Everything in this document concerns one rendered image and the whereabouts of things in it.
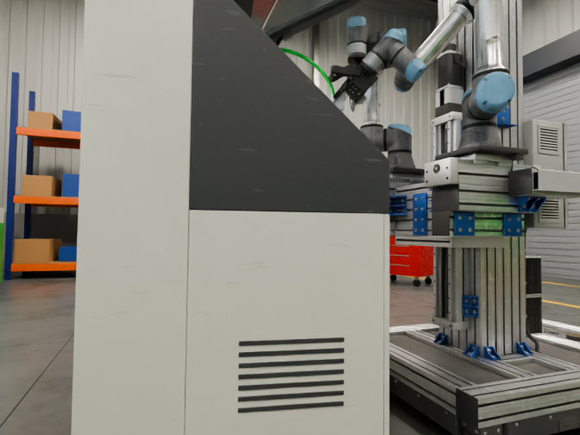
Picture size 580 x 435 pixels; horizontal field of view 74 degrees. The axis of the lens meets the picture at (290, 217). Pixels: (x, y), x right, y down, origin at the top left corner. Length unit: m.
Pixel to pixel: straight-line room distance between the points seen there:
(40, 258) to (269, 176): 5.93
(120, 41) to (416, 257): 4.80
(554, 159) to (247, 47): 1.43
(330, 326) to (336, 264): 0.18
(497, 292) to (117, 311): 1.45
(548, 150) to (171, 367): 1.72
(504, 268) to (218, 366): 1.26
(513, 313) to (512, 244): 0.29
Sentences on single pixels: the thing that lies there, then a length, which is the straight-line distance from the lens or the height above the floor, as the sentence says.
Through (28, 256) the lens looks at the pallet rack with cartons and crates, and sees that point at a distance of 6.87.
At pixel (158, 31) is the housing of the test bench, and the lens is 1.21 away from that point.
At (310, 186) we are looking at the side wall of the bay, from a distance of 1.10.
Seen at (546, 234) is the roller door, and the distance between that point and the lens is 8.18.
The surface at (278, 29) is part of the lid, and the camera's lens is 1.94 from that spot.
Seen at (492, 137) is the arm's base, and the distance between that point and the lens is 1.57.
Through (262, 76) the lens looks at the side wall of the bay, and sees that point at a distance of 1.16.
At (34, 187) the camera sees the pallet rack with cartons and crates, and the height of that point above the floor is 1.35.
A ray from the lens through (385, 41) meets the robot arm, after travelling 1.52.
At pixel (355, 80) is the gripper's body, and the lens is 1.48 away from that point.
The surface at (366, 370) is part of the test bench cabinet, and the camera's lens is 1.21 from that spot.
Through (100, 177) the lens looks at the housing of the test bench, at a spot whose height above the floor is 0.87.
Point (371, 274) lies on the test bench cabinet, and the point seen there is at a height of 0.61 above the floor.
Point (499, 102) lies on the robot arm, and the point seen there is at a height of 1.16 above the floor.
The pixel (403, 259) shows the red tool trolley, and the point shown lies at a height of 0.37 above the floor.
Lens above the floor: 0.73
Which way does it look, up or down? 2 degrees up
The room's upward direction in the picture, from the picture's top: 1 degrees clockwise
